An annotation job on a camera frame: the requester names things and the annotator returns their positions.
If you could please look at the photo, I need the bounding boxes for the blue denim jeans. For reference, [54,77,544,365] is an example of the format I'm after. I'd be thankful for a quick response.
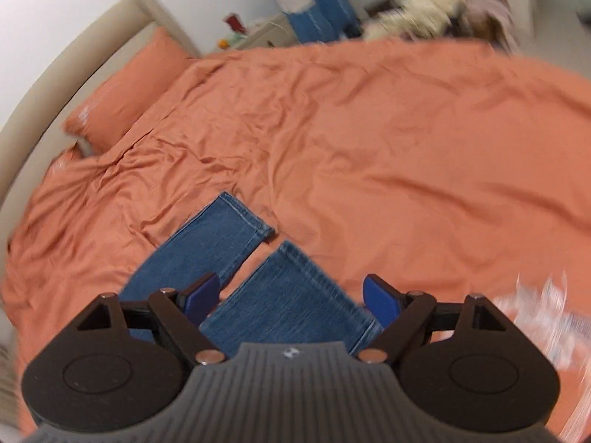
[120,192,383,357]

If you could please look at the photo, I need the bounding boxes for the orange duvet cover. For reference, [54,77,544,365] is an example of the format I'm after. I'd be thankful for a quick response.
[0,36,591,439]

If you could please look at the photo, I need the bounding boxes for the orange pillow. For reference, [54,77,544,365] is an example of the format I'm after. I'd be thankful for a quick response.
[62,27,193,154]

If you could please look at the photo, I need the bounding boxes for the beige upholstered headboard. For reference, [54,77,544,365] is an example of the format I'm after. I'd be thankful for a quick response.
[0,0,201,208]

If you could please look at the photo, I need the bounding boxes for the pile of clothes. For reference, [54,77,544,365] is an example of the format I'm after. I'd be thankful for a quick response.
[362,0,519,54]

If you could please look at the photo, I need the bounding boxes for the white bedside table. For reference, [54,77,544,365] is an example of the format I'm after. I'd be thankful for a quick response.
[215,13,298,51]

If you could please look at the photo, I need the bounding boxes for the blue and white curtain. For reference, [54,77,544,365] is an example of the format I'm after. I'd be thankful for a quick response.
[276,0,362,44]

